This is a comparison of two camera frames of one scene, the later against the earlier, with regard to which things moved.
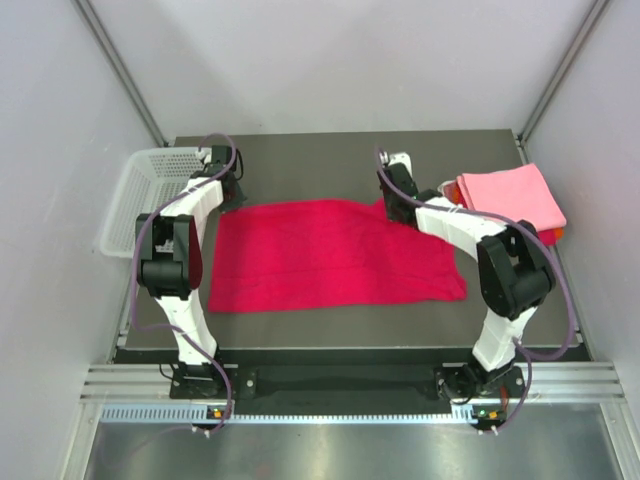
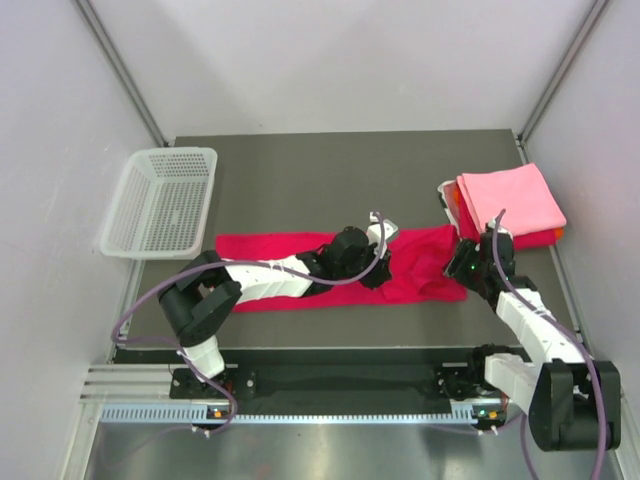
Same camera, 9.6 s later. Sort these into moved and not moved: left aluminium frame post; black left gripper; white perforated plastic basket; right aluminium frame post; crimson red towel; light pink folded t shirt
Moved: black left gripper; crimson red towel
Not moved: left aluminium frame post; right aluminium frame post; white perforated plastic basket; light pink folded t shirt
